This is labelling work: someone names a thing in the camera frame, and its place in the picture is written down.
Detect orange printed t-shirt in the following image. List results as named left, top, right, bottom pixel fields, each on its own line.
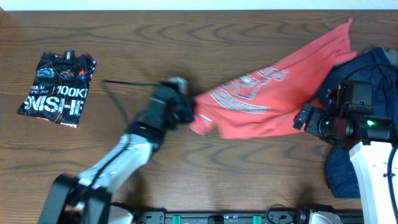
left=190, top=19, right=356, bottom=139

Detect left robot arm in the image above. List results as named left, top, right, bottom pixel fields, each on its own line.
left=39, top=77, right=195, bottom=223

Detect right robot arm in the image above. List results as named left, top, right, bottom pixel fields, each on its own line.
left=293, top=80, right=397, bottom=223

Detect dark blue denim garment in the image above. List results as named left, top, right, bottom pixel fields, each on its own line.
left=315, top=47, right=397, bottom=199

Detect folded black printed t-shirt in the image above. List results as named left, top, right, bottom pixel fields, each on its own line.
left=17, top=50, right=96, bottom=128

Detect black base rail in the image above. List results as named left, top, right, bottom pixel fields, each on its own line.
left=108, top=203, right=364, bottom=224

